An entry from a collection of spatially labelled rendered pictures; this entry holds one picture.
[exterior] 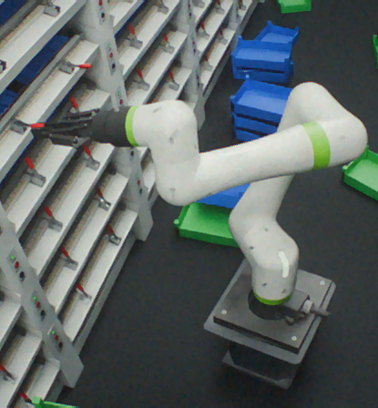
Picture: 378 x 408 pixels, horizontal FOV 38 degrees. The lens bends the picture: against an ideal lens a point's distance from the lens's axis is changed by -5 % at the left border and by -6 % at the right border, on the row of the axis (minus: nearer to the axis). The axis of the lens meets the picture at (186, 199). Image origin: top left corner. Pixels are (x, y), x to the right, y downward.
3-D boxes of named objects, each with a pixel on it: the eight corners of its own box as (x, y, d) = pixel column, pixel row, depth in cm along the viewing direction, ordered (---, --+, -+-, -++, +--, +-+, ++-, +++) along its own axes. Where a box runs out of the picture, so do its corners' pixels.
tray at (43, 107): (97, 55, 171) (101, 31, 164) (-8, 193, 133) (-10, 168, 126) (42, 35, 172) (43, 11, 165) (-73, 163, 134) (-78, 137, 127)
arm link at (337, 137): (346, 137, 149) (352, 99, 141) (372, 166, 140) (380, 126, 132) (287, 153, 145) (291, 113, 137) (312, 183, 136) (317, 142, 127)
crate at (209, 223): (260, 212, 239) (260, 198, 233) (248, 249, 226) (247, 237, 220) (191, 199, 247) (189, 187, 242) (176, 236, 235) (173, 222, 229)
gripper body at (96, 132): (112, 151, 129) (78, 152, 133) (127, 127, 135) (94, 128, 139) (100, 126, 124) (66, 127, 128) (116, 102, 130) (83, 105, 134)
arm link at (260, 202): (250, 226, 182) (324, 79, 155) (272, 261, 171) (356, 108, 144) (215, 224, 176) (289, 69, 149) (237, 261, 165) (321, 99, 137)
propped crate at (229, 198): (216, 171, 258) (216, 155, 254) (260, 179, 252) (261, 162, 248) (193, 201, 233) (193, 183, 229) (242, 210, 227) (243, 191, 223)
